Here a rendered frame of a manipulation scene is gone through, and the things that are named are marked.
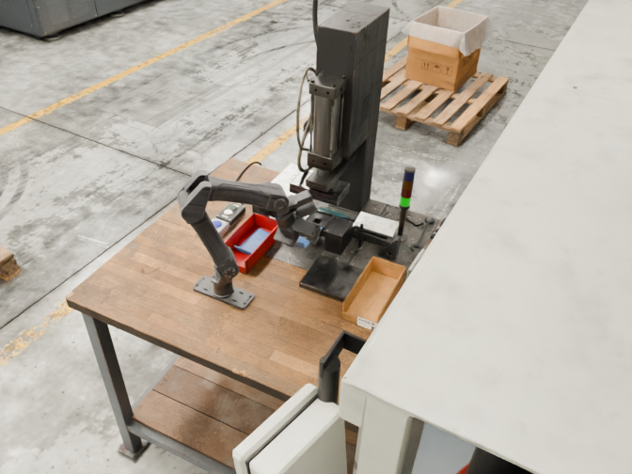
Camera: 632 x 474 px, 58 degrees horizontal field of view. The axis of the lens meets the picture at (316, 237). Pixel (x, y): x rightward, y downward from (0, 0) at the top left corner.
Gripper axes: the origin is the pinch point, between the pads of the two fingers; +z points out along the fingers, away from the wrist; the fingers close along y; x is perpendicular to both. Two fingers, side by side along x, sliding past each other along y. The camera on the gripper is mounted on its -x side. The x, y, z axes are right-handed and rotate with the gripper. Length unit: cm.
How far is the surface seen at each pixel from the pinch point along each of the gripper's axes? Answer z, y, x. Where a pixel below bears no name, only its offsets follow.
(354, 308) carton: 5.8, -12.1, -26.4
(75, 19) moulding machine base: 222, 246, 424
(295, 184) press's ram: -5.5, 17.5, 6.7
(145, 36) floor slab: 245, 266, 357
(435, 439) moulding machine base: -17, -43, -63
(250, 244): 11.1, -2.2, 18.4
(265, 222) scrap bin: 13.5, 8.9, 18.6
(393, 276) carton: 12.7, 5.5, -32.7
